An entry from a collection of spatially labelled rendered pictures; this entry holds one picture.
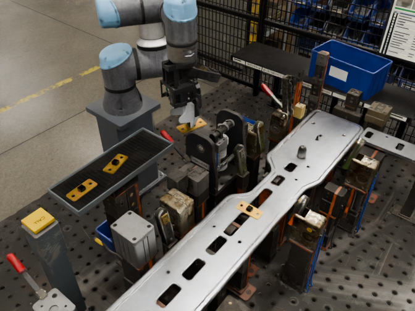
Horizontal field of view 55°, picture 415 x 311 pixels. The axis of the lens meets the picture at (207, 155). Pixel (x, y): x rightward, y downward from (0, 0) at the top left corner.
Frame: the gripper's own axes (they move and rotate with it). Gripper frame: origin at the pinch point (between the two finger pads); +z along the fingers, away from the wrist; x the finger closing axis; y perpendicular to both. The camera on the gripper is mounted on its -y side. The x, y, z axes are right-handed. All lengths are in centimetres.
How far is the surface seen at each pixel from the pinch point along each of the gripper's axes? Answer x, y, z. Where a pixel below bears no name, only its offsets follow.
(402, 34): -7, -109, 3
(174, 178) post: -0.3, 6.7, 18.9
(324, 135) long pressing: 2, -59, 29
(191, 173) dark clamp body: -1.0, -0.1, 20.8
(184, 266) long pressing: 22.5, 17.6, 28.8
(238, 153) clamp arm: 0.1, -18.1, 20.5
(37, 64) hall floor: -330, -19, 127
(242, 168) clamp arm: 1.1, -19.3, 27.1
